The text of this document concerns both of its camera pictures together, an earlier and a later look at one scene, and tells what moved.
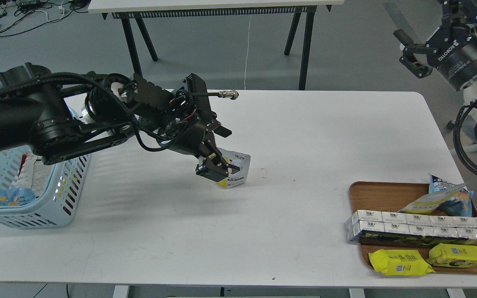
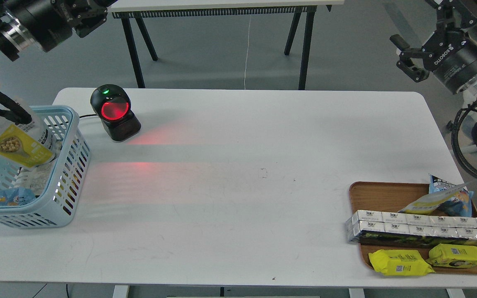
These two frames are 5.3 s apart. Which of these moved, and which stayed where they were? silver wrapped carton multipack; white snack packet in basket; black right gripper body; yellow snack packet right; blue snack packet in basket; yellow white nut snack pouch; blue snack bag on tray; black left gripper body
Moved: yellow white nut snack pouch; black left gripper body
Stayed: silver wrapped carton multipack; blue snack packet in basket; yellow snack packet right; white snack packet in basket; black right gripper body; blue snack bag on tray
